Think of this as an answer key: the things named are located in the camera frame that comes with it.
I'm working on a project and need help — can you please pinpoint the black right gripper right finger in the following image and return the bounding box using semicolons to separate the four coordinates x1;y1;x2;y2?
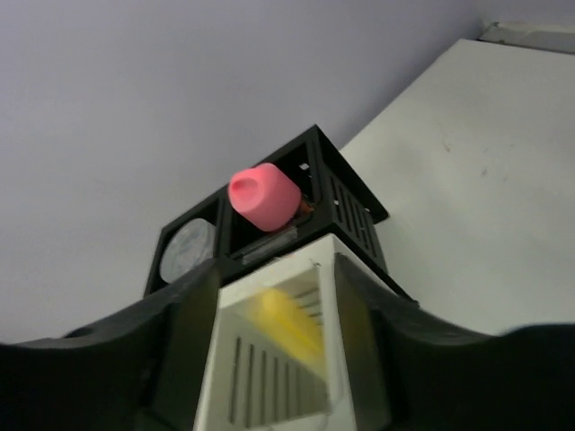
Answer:
334;255;574;430

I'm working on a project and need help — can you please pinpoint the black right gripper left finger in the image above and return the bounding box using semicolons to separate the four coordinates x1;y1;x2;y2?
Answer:
1;259;220;430

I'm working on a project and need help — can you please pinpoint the clear jar of clips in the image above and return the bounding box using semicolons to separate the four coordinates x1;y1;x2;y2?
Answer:
160;218;216;284

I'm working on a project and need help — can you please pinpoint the yellow highlighter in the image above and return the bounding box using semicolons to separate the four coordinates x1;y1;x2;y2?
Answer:
246;288;325;368

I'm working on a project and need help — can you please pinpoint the white slotted organizer box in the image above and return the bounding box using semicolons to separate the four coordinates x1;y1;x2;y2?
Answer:
192;233;360;431

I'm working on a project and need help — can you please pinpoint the black organizer box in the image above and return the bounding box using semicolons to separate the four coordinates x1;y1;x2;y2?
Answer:
144;126;409;299

